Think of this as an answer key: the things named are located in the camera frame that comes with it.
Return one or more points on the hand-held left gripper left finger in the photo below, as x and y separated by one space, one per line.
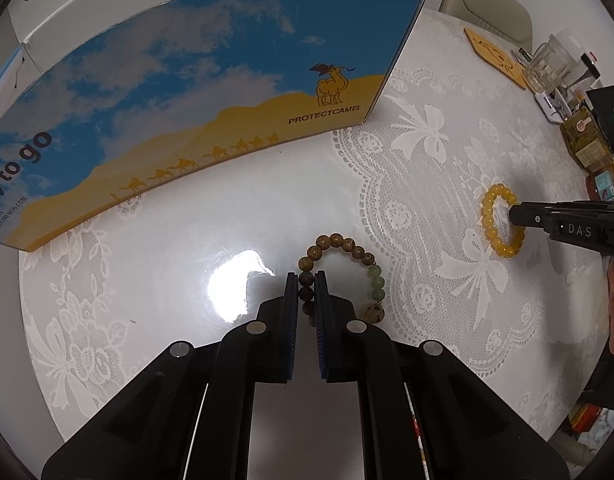
289 310

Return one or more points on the wooden coaster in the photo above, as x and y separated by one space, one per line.
497 57

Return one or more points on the clear glass cup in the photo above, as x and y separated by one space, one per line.
549 65

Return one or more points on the blue yellow cardboard box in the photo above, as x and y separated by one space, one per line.
187 110

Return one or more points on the red colourful packet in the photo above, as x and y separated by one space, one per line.
586 417

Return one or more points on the blue label glass jar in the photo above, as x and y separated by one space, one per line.
604 185

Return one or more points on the white plastic jug red cap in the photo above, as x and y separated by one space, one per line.
587 47

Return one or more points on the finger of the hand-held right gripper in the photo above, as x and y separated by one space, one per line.
529 220

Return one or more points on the white lace tablecloth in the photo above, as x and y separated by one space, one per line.
437 310

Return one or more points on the small white box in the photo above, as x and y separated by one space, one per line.
552 107

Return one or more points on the beige chair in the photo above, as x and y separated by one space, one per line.
487 2

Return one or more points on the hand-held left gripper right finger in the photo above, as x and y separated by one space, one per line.
321 310

